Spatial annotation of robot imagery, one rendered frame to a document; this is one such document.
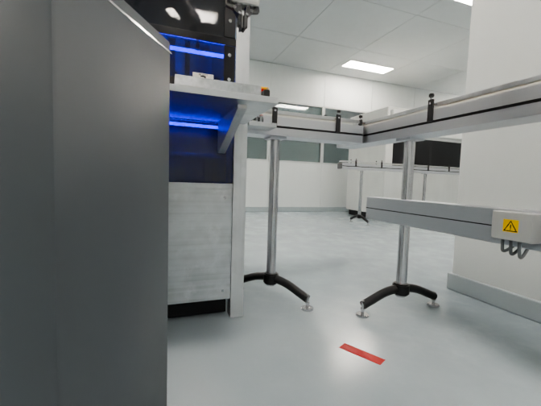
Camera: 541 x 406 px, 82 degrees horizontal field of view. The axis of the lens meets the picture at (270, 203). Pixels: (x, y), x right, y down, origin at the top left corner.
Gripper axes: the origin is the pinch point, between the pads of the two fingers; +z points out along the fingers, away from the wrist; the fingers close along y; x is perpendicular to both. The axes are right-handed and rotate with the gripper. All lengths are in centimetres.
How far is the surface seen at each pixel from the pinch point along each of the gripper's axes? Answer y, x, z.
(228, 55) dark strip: -3.1, -34.8, -3.5
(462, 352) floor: -83, 18, 110
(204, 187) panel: 6, -35, 52
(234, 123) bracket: -0.7, -10.1, 28.9
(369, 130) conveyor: -82, -42, 20
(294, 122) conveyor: -39, -46, 19
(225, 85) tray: 5.5, 2.5, 20.2
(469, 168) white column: -143, -31, 38
